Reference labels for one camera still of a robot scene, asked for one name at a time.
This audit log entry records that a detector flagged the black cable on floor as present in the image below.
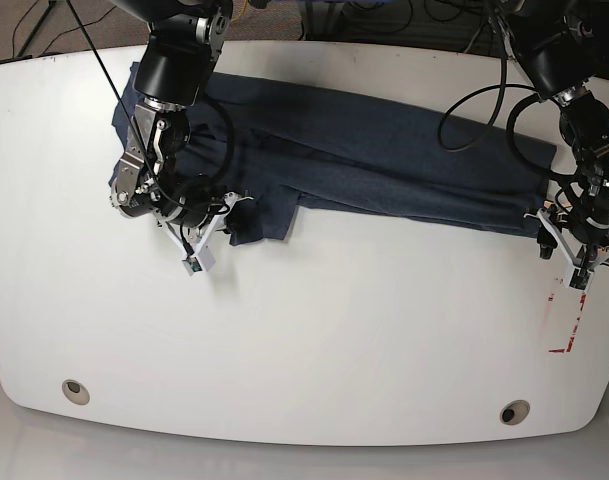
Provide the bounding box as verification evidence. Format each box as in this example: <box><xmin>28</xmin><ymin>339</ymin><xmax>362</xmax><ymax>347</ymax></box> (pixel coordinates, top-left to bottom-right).
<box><xmin>11</xmin><ymin>0</ymin><xmax>128</xmax><ymax>56</ymax></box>

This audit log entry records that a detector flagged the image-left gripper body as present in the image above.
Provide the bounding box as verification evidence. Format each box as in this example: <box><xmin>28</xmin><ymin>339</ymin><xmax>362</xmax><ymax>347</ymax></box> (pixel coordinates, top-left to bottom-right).
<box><xmin>156</xmin><ymin>192</ymin><xmax>253</xmax><ymax>258</ymax></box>

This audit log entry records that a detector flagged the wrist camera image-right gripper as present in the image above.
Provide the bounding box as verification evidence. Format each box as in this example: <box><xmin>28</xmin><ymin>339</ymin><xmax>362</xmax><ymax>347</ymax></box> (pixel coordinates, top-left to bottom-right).
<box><xmin>563</xmin><ymin>265</ymin><xmax>593</xmax><ymax>291</ymax></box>

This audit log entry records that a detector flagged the left table cable grommet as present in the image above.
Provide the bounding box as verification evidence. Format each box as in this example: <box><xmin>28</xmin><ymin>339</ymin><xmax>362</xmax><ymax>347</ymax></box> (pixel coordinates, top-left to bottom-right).
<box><xmin>62</xmin><ymin>379</ymin><xmax>90</xmax><ymax>406</ymax></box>

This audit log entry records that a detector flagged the red tape rectangle marking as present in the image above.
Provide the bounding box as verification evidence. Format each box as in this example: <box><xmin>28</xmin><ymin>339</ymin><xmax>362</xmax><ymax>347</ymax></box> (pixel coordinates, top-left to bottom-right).
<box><xmin>542</xmin><ymin>279</ymin><xmax>587</xmax><ymax>354</ymax></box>

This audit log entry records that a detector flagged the right table cable grommet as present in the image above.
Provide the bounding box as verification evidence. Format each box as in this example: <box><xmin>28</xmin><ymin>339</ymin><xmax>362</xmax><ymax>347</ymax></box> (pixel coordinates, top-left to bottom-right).
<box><xmin>499</xmin><ymin>400</ymin><xmax>530</xmax><ymax>426</ymax></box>

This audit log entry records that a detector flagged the table cable grommet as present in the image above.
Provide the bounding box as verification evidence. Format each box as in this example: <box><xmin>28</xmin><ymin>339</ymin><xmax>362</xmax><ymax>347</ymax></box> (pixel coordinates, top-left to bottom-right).
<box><xmin>62</xmin><ymin>379</ymin><xmax>90</xmax><ymax>406</ymax></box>
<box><xmin>499</xmin><ymin>400</ymin><xmax>530</xmax><ymax>426</ymax></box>

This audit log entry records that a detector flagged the black robot arm image-left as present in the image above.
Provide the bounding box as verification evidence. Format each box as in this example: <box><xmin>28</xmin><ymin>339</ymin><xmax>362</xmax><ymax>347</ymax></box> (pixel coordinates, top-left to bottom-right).
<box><xmin>110</xmin><ymin>1</ymin><xmax>244</xmax><ymax>273</ymax></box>

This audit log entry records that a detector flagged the black tripod stand leg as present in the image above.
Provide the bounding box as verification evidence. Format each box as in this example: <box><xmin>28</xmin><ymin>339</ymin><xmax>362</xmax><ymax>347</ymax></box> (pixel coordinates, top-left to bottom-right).
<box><xmin>11</xmin><ymin>0</ymin><xmax>57</xmax><ymax>59</ymax></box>

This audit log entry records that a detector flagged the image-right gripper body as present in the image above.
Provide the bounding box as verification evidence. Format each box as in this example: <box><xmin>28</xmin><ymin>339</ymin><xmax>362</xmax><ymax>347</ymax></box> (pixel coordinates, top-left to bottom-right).
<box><xmin>524</xmin><ymin>207</ymin><xmax>609</xmax><ymax>273</ymax></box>

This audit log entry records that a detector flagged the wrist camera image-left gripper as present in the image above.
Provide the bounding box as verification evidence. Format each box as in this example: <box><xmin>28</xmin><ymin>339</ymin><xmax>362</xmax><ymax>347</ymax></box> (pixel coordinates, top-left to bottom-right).
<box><xmin>182</xmin><ymin>247</ymin><xmax>216</xmax><ymax>275</ymax></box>

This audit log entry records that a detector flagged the dark blue t-shirt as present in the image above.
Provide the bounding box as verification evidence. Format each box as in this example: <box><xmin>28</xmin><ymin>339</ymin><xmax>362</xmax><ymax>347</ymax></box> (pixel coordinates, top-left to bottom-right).
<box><xmin>109</xmin><ymin>60</ymin><xmax>558</xmax><ymax>248</ymax></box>

